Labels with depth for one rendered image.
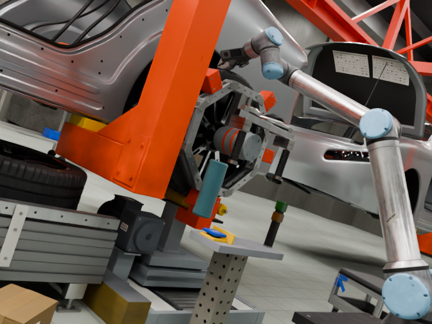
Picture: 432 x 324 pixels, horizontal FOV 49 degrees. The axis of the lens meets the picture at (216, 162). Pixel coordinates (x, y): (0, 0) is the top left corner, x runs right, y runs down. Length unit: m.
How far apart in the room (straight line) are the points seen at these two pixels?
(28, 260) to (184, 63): 0.91
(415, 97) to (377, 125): 3.72
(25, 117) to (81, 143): 7.22
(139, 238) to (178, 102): 0.64
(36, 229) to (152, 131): 0.54
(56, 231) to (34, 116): 7.68
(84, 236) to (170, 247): 0.66
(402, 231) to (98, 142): 1.25
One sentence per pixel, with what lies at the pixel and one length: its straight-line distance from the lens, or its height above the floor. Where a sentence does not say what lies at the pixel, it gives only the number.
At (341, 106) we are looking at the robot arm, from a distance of 2.05.
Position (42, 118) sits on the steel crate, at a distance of 9.48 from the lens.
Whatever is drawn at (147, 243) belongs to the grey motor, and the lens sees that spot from 2.16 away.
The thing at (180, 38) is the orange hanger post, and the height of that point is 1.14.
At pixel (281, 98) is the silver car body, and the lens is 3.15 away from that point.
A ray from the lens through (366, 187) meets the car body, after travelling 4.76.
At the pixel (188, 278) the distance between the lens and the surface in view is 2.41.
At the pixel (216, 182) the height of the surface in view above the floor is 0.65.
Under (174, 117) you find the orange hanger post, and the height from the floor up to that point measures 0.84.
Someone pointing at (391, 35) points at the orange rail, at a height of 3.83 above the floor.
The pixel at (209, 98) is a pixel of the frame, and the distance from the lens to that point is 2.14.
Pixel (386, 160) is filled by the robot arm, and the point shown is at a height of 0.94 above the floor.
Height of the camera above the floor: 0.75
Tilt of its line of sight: level
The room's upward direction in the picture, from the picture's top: 19 degrees clockwise
